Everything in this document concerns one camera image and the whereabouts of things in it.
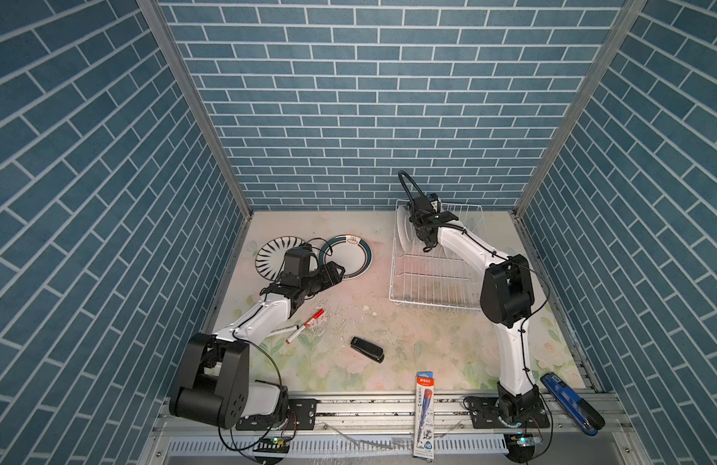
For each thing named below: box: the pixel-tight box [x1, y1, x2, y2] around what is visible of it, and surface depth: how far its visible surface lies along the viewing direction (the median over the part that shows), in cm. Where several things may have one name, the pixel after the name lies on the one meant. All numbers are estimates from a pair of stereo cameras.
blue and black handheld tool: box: [540, 372, 606, 437], surface depth 75 cm
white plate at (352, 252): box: [318, 233, 374, 280], surface depth 108 cm
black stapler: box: [349, 336, 385, 364], surface depth 84 cm
